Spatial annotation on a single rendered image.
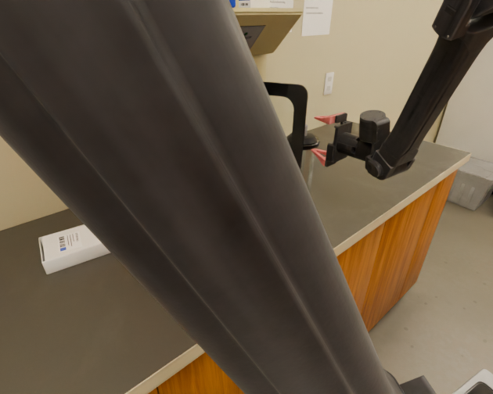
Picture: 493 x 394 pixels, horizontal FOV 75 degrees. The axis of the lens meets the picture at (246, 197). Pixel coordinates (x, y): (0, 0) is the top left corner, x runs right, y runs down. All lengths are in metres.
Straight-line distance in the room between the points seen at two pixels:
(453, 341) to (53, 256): 1.91
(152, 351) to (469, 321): 1.89
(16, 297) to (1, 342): 0.12
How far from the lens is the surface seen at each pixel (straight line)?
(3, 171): 1.16
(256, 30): 0.78
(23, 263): 1.02
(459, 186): 3.35
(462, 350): 2.12
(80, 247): 0.93
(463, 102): 3.63
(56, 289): 0.90
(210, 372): 0.86
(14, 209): 1.21
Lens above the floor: 1.50
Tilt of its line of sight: 30 degrees down
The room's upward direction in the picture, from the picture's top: straight up
